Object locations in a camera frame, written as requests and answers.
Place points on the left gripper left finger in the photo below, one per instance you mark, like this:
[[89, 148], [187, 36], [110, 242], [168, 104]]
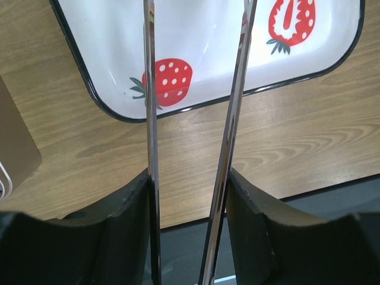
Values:
[[103, 243]]

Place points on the metal tongs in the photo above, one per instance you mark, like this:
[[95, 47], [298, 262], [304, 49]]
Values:
[[228, 142]]

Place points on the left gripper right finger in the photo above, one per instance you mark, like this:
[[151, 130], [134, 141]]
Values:
[[275, 243]]

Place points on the white strawberry tray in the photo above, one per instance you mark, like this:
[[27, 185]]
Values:
[[196, 44]]

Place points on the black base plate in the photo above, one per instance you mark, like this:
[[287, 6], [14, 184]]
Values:
[[182, 251]]

